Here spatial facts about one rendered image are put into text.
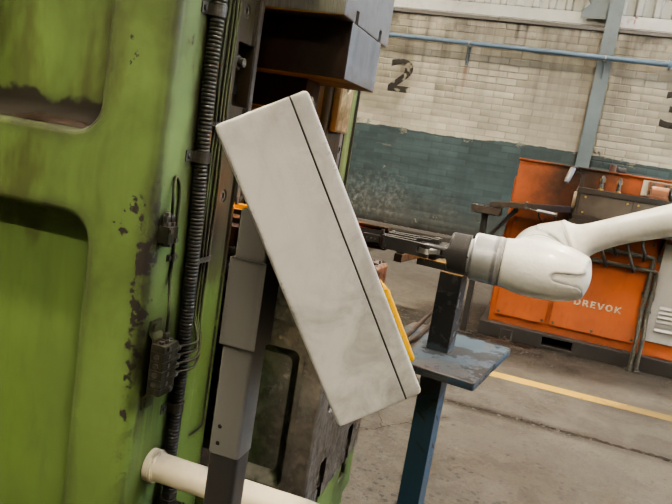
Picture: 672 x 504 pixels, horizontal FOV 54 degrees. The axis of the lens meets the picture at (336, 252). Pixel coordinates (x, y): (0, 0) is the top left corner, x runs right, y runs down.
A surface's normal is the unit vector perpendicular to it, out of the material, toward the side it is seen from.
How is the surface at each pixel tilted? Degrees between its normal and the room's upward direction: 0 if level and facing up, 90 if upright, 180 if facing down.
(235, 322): 90
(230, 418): 90
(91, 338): 90
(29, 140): 90
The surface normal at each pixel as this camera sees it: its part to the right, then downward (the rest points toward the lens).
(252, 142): 0.12, 0.18
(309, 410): -0.30, 0.11
